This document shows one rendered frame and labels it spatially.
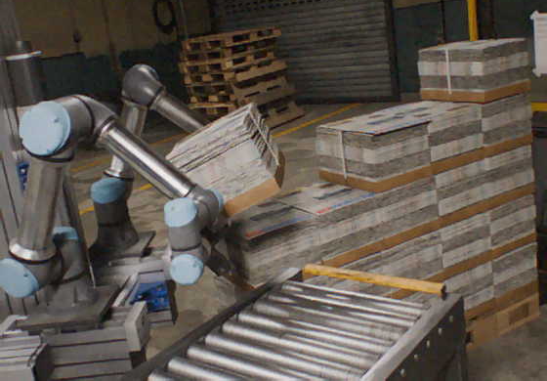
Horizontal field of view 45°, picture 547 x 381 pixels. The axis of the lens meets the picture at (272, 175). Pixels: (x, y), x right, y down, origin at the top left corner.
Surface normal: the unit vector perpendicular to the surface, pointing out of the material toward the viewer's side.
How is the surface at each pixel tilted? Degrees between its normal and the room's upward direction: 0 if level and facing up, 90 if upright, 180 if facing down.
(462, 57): 90
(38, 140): 83
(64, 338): 90
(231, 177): 88
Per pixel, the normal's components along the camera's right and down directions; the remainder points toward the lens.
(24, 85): -0.05, 0.25
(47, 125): -0.26, 0.16
